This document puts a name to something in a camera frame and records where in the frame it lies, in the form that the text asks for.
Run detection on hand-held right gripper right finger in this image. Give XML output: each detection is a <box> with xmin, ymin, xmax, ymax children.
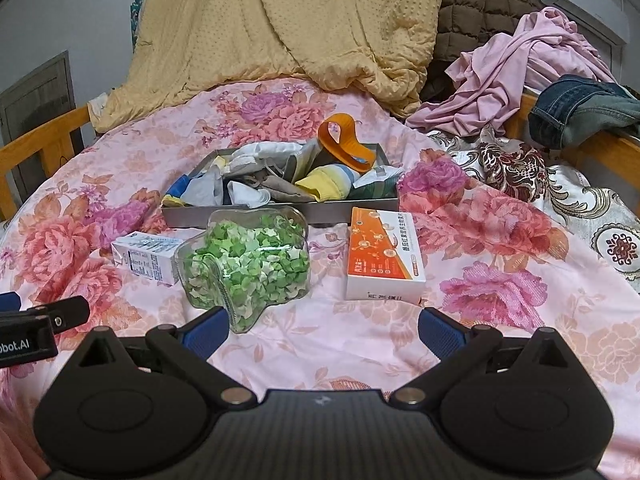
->
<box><xmin>391</xmin><ymin>307</ymin><xmax>571</xmax><ymax>406</ymax></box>

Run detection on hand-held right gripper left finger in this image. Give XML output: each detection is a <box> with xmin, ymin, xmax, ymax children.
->
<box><xmin>75</xmin><ymin>306</ymin><xmax>257</xmax><ymax>406</ymax></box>

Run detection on grey tray with frog painting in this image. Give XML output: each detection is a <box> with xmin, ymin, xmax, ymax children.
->
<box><xmin>161</xmin><ymin>142</ymin><xmax>401</xmax><ymax>229</ymax></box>

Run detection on grey fabric face mask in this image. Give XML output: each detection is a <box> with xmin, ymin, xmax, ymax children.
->
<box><xmin>180</xmin><ymin>166</ymin><xmax>228</xmax><ymax>207</ymax></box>

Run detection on white sock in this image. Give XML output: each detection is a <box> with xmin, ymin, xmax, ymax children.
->
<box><xmin>227</xmin><ymin>182</ymin><xmax>271</xmax><ymax>209</ymax></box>

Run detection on grey drawstring pouch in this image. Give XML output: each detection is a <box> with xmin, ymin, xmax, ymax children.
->
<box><xmin>250</xmin><ymin>172</ymin><xmax>303</xmax><ymax>206</ymax></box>

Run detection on packaged face mask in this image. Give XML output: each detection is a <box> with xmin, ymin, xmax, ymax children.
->
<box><xmin>349</xmin><ymin>164</ymin><xmax>405</xmax><ymax>201</ymax></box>

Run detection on yellow and blue sock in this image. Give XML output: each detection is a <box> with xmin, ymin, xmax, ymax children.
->
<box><xmin>294</xmin><ymin>164</ymin><xmax>362</xmax><ymax>202</ymax></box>

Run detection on white face mask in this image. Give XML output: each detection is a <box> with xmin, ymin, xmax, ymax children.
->
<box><xmin>220</xmin><ymin>140</ymin><xmax>308</xmax><ymax>173</ymax></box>

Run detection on orange band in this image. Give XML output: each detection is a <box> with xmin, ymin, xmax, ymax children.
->
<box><xmin>318</xmin><ymin>114</ymin><xmax>377</xmax><ymax>173</ymax></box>

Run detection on star jar of green paper stars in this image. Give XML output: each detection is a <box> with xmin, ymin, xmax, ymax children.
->
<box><xmin>174</xmin><ymin>206</ymin><xmax>312</xmax><ymax>335</ymax></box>

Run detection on small white milk carton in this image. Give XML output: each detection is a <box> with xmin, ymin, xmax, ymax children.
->
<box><xmin>111</xmin><ymin>231</ymin><xmax>185</xmax><ymax>287</ymax></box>

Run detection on pink floral bedsheet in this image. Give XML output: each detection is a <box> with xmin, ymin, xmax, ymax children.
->
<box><xmin>0</xmin><ymin>80</ymin><xmax>640</xmax><ymax>480</ymax></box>

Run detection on orange and white medicine box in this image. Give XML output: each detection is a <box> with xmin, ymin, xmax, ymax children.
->
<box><xmin>346</xmin><ymin>206</ymin><xmax>427</xmax><ymax>306</ymax></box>

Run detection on pink fleece blanket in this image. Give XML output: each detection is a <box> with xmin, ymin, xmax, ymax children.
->
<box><xmin>0</xmin><ymin>360</ymin><xmax>51</xmax><ymax>480</ymax></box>

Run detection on dark door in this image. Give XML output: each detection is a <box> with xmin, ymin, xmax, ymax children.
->
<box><xmin>0</xmin><ymin>51</ymin><xmax>76</xmax><ymax>196</ymax></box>

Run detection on blue jeans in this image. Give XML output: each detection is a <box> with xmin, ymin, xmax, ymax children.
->
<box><xmin>528</xmin><ymin>74</ymin><xmax>640</xmax><ymax>150</ymax></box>

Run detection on pink garment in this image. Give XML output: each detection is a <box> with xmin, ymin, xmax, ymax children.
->
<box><xmin>405</xmin><ymin>6</ymin><xmax>621</xmax><ymax>138</ymax></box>

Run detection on yellow quilt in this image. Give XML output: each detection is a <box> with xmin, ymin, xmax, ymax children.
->
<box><xmin>87</xmin><ymin>0</ymin><xmax>441</xmax><ymax>133</ymax></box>

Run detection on brown quilted blanket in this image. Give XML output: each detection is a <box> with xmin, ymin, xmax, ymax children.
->
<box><xmin>420</xmin><ymin>0</ymin><xmax>543</xmax><ymax>103</ymax></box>

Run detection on wooden bed rail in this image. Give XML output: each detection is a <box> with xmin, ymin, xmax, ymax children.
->
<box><xmin>505</xmin><ymin>87</ymin><xmax>640</xmax><ymax>186</ymax></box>
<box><xmin>0</xmin><ymin>105</ymin><xmax>98</xmax><ymax>221</ymax></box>

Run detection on teal wall poster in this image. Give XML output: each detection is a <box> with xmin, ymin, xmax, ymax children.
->
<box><xmin>130</xmin><ymin>0</ymin><xmax>147</xmax><ymax>46</ymax></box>

